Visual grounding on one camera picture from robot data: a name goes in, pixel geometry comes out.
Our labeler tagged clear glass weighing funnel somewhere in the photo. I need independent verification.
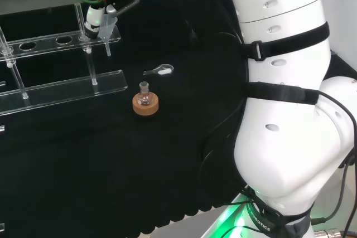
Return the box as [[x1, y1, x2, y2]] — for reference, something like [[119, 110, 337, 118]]
[[143, 64, 175, 76]]

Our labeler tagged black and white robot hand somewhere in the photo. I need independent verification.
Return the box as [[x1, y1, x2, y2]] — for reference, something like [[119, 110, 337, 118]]
[[83, 0, 142, 40]]

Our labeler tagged small round-bottom glass flask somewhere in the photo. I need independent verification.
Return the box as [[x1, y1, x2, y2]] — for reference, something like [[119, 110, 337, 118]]
[[138, 81, 155, 107]]

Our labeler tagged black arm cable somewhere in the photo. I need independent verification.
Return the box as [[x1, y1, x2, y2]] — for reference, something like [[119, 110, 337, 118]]
[[315, 91, 357, 238]]

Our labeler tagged cork ring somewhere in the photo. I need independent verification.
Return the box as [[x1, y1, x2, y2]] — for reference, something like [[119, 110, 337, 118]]
[[132, 92, 160, 116]]

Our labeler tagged clear acrylic funnel stand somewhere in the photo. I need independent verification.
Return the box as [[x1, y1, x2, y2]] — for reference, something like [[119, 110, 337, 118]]
[[0, 2, 128, 116]]

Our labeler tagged black table cloth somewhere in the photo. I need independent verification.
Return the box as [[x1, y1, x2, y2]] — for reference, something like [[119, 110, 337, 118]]
[[0, 0, 357, 235]]

